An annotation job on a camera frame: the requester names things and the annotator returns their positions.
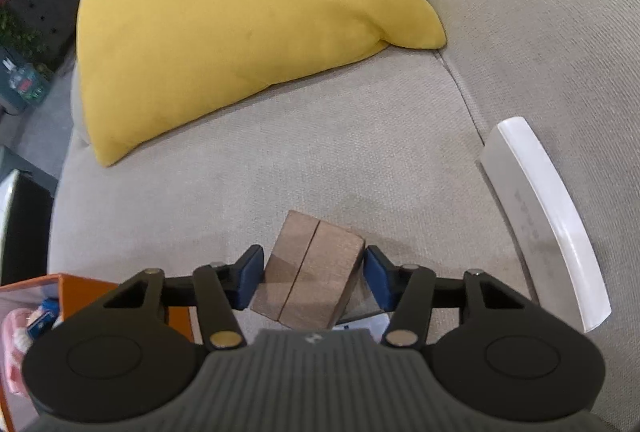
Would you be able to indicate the yellow cushion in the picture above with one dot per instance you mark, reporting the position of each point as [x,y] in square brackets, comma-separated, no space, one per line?
[149,66]

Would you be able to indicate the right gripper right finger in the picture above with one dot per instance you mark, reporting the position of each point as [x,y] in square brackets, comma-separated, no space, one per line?
[488,346]

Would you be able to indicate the white curved box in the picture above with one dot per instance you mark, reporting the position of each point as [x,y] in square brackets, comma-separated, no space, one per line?
[553,240]

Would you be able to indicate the orange storage box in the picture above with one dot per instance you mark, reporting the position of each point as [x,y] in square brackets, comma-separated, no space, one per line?
[28,311]

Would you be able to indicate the white topped side table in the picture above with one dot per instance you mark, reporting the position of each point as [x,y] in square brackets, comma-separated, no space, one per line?
[27,195]

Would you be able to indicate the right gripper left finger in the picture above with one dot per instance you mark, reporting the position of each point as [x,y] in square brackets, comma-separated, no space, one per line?
[220,306]

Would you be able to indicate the beige sofa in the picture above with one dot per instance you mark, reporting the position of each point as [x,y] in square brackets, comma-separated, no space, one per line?
[390,147]

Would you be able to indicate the white printed packet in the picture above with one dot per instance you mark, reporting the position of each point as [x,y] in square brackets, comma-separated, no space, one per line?
[374,324]

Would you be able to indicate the brown cardboard box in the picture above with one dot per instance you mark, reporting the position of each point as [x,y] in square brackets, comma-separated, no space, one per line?
[310,274]

